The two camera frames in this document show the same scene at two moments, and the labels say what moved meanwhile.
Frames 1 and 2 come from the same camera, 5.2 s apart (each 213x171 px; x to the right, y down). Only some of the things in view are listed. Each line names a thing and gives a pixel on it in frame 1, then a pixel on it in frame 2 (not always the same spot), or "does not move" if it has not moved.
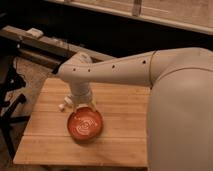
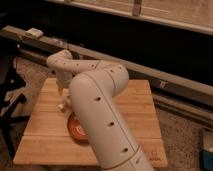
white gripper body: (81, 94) -> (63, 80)
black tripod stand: (10, 80) does not move
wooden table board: (123, 141) does not move
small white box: (34, 33) does not move
